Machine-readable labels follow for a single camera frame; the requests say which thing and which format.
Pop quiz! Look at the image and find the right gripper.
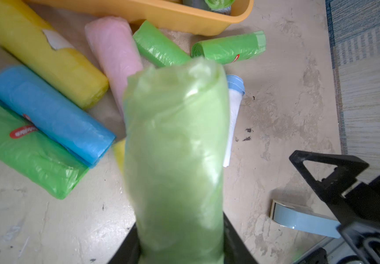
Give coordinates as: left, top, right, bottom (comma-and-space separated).
290, 150, 380, 264

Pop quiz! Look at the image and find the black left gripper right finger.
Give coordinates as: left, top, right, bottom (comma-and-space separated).
224, 213, 258, 264

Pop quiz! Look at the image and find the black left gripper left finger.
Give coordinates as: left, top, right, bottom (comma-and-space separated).
108, 224, 141, 264

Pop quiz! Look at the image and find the yellow roll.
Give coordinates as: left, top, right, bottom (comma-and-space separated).
0, 1, 109, 110
112, 138, 126, 175

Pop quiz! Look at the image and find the white roll with blue band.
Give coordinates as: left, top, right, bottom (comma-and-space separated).
223, 75, 245, 167

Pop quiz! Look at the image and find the light green roll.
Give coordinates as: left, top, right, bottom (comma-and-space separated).
123, 58, 230, 264

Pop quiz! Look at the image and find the fat green roll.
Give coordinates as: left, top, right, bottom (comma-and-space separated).
205, 0, 235, 10

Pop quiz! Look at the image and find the grey trash bag roll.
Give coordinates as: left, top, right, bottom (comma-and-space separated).
182, 0, 231, 15

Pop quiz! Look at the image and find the blue trash bag roll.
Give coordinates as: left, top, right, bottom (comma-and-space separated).
0, 47, 115, 167

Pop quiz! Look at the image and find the green roll with red label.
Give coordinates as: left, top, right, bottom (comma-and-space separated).
191, 31, 267, 64

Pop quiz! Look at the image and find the short green roll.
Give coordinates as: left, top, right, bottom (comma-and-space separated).
133, 20, 192, 67

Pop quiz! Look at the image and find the upper pink roll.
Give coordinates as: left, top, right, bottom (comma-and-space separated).
84, 16, 143, 114

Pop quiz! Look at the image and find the yellow plastic storage box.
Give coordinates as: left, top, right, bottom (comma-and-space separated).
33, 0, 254, 36

